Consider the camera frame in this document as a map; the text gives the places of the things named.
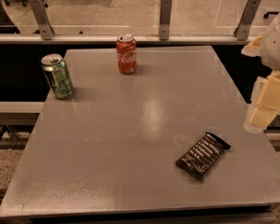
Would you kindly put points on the right metal bracket post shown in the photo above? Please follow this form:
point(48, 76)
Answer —
point(242, 30)

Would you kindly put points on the green soda can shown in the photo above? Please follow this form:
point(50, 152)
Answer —
point(57, 75)

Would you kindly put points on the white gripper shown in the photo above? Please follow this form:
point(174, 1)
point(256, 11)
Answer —
point(277, 46)

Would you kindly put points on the metal bracket post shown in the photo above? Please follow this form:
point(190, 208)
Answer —
point(242, 30)
point(165, 18)
point(41, 18)

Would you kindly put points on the red Coca-Cola can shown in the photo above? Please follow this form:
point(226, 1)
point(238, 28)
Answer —
point(126, 54)

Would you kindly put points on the middle metal bracket post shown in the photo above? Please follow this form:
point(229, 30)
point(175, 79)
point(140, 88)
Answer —
point(165, 18)

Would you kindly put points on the black snack bar wrapper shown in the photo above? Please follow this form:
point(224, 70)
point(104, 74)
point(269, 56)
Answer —
point(201, 157)

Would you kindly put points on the metal rail beam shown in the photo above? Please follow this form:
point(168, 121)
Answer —
point(111, 39)

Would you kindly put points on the left metal bracket post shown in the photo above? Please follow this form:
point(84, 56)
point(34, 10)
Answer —
point(41, 18)

